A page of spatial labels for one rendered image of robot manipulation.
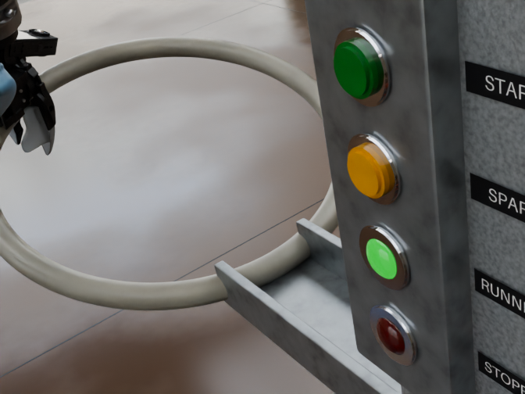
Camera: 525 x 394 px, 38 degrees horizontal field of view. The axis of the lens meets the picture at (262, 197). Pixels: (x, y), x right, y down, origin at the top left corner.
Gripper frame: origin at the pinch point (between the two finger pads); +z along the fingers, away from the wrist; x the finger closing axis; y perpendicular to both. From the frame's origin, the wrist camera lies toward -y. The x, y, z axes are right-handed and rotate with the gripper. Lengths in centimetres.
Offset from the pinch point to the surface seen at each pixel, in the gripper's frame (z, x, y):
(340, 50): -54, 58, 34
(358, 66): -54, 59, 35
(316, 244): -8.5, 47.2, 8.1
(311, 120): 169, -39, -206
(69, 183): 179, -129, -129
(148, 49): -7.4, 9.9, -17.1
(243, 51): -7.6, 23.0, -22.1
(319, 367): -12, 54, 25
